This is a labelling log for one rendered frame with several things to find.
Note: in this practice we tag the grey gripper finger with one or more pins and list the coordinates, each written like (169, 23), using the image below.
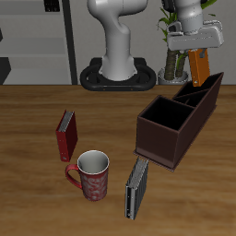
(202, 54)

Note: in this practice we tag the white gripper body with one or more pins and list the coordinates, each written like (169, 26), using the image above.
(196, 38)

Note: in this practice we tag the orange book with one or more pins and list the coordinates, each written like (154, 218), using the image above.
(200, 69)

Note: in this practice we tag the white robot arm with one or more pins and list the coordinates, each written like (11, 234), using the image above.
(118, 46)

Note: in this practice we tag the dark brown desk caddy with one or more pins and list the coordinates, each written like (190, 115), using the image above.
(166, 135)

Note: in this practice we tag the black and white striped book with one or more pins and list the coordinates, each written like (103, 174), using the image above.
(137, 190)

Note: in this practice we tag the red book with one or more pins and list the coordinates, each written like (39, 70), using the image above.
(69, 138)

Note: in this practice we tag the green pot plant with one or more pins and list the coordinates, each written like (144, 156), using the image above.
(170, 66)

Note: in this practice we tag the black box on shelf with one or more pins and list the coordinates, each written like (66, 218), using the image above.
(51, 5)

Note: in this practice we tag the grey shelf unit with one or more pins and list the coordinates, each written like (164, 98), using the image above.
(33, 46)

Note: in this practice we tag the red patterned mug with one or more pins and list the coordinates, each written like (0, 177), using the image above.
(93, 181)

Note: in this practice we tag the dark angular object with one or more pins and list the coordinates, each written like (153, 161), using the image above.
(4, 70)

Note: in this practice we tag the flat black base plate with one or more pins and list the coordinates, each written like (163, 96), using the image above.
(89, 80)

